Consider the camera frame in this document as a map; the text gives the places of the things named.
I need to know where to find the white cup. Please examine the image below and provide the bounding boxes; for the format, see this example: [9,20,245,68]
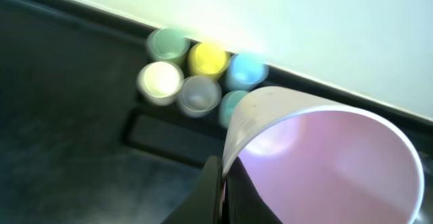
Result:
[136,60,185,107]

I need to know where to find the yellow cup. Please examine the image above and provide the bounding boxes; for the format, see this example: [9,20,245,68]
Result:
[187,42,231,81]

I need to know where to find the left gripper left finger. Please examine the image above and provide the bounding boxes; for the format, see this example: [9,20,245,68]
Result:
[161,155,224,224]

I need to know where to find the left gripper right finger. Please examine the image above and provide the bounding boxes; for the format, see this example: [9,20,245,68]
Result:
[222,157,283,224]

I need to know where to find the green cup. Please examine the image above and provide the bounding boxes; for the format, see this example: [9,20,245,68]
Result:
[145,26,191,66]
[217,89,250,129]

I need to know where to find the black tray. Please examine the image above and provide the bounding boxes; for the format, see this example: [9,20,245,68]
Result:
[120,30,273,169]

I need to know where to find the pink cup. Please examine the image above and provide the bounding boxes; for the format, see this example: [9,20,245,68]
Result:
[221,85,426,224]

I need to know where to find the grey cup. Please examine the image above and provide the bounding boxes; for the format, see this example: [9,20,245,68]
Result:
[177,75,223,118]

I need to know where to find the blue cup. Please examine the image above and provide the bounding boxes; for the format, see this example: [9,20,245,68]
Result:
[224,52,270,91]

